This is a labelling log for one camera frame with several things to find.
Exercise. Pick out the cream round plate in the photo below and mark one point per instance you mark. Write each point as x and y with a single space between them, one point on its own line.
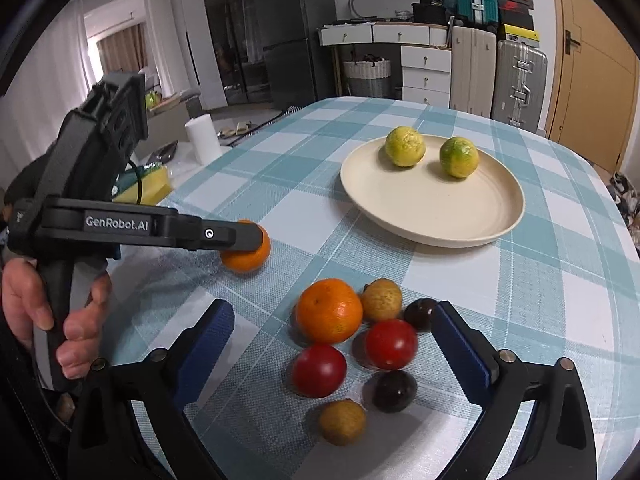
430 207

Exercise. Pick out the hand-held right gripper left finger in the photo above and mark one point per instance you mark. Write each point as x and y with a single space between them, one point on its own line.
214 332

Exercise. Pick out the yellow-green citrus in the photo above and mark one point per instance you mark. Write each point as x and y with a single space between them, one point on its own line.
405 147

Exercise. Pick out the dark plum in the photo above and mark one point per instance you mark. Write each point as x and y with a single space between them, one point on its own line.
420 314
395 391

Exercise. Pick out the yellow sponge cloth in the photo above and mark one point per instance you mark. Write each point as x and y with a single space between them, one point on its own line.
155 182

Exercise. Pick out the brown kiwi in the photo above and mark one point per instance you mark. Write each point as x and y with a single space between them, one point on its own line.
382 300
342 422

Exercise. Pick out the person's left forearm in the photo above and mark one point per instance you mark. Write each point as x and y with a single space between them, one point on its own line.
20 410

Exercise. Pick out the person's left hand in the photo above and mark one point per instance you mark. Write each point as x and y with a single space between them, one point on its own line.
80 340

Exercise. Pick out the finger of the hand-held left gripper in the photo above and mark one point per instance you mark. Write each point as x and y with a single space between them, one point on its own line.
225 239

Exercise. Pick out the silver suitcase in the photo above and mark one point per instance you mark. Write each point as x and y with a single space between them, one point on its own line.
520 85

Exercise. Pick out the white drawer cabinet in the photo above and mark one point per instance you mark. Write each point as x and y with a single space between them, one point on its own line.
425 67

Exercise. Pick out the beige suitcase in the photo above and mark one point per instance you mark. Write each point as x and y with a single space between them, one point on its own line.
472 72

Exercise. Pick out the wooden door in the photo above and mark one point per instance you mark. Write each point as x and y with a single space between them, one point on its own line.
595 70

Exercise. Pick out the teal checked tablecloth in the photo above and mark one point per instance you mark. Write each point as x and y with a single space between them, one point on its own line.
280 175

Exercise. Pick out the beige curtain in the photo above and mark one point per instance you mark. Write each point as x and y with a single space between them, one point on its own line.
120 50

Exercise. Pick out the large orange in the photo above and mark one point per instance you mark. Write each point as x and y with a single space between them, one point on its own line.
329 311

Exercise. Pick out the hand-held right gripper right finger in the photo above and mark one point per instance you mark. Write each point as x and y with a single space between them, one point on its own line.
462 352

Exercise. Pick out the white paper towel roll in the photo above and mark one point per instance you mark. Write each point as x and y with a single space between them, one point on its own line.
202 137

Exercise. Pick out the black and yellow box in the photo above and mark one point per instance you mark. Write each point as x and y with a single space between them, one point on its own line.
520 33

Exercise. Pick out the dark grey refrigerator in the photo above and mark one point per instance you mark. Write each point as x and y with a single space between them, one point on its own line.
295 35

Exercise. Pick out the small orange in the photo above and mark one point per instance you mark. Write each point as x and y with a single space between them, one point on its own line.
245 261

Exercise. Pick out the black and red box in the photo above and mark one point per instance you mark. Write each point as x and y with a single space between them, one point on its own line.
515 5

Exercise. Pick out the red tomato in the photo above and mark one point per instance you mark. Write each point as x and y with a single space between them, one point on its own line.
391 344
319 371

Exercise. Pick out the wicker basket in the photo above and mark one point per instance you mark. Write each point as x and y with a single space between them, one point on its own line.
366 77

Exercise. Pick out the green citrus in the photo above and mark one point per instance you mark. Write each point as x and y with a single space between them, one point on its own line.
459 157

